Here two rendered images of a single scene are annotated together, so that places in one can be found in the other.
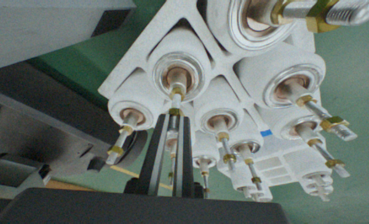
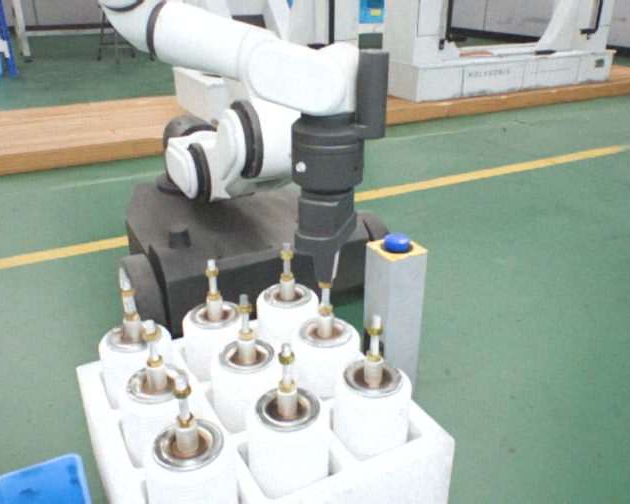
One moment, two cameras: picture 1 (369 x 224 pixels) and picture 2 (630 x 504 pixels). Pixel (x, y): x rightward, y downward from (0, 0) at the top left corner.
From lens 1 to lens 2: 0.74 m
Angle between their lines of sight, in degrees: 63
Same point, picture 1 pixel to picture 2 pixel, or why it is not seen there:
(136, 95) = (312, 307)
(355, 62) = not seen: outside the picture
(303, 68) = (314, 410)
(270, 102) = (271, 395)
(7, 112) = not seen: hidden behind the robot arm
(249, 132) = (193, 399)
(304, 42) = (320, 490)
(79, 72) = not seen: hidden behind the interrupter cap
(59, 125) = (269, 253)
